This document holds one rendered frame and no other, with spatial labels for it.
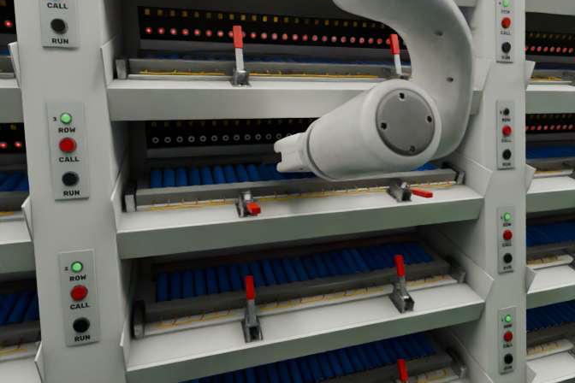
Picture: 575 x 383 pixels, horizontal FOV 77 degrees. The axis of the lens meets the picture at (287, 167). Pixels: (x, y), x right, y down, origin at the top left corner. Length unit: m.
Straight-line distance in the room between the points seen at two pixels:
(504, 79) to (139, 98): 0.61
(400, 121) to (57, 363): 0.52
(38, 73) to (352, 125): 0.39
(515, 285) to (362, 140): 0.56
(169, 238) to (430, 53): 0.40
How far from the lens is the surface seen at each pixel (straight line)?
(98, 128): 0.53
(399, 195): 0.64
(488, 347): 0.83
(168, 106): 0.53
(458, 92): 0.41
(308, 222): 0.57
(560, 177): 0.94
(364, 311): 0.67
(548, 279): 0.92
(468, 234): 0.78
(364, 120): 0.32
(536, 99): 0.83
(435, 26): 0.38
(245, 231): 0.55
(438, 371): 0.88
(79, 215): 0.54
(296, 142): 0.46
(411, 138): 0.34
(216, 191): 0.57
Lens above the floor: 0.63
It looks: 3 degrees down
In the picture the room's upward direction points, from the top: 2 degrees counter-clockwise
